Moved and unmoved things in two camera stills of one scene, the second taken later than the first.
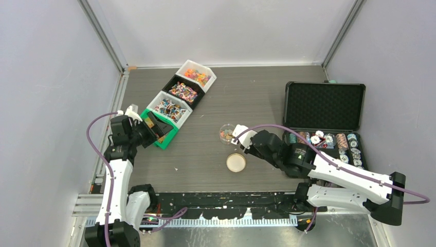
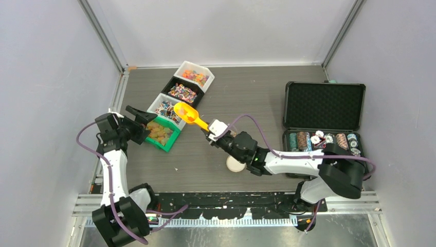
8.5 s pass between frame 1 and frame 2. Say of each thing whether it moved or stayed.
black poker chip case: stayed
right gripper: moved
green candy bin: stayed
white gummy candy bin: stayed
